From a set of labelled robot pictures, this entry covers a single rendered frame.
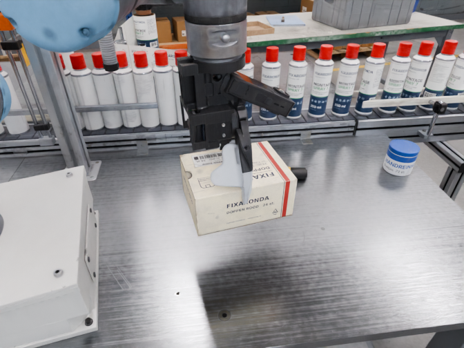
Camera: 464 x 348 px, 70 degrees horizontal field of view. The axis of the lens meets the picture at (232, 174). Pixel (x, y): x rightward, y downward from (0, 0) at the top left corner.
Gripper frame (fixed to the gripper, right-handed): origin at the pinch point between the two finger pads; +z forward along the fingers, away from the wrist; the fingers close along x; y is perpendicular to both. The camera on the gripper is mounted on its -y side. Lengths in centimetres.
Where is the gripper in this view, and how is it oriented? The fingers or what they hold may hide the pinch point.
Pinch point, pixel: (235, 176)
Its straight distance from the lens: 55.0
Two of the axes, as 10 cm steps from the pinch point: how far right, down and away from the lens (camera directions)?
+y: -9.5, 2.0, -2.3
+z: 0.2, 8.1, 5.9
